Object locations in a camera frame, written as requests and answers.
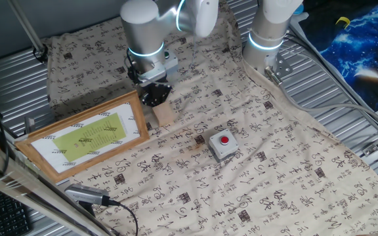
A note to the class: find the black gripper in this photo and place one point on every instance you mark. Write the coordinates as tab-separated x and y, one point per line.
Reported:
156	90

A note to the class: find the light wooden cube block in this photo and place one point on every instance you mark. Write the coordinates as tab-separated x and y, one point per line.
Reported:
163	114

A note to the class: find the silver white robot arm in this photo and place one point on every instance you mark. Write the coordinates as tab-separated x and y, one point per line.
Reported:
143	29

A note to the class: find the small yellow object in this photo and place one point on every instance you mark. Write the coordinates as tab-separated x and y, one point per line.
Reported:
344	20

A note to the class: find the grey box green button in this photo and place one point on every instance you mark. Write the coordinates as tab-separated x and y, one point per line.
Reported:
172	62

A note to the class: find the grey box red button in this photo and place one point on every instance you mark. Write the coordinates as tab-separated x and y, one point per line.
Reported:
218	149

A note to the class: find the beige calligraphy print cloth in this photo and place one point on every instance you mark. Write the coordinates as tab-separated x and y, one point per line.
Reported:
241	180

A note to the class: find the black pole clamp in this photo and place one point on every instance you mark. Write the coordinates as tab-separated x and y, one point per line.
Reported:
41	54

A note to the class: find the silver metal pole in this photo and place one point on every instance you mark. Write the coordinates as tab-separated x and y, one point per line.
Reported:
28	27

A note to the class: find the black computer keyboard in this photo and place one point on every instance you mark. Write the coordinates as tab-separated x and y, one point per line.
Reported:
5	216

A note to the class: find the blue space print mat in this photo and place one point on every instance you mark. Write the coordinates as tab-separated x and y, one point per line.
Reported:
356	55

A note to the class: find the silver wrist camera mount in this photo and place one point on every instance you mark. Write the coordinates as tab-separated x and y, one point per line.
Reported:
154	73

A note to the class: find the wooden picture frame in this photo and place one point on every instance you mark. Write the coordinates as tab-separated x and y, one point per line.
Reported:
87	137

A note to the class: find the silver camera on stand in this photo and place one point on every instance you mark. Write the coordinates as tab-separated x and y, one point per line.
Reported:
84	193

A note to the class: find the black camera stand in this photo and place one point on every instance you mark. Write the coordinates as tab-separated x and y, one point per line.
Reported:
87	208

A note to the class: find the small metal clamp bracket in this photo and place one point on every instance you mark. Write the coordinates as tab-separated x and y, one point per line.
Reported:
29	124

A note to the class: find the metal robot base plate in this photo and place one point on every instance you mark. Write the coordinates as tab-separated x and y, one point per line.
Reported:
282	67

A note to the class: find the aluminium frame beam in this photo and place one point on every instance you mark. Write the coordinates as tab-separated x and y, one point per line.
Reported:
12	173

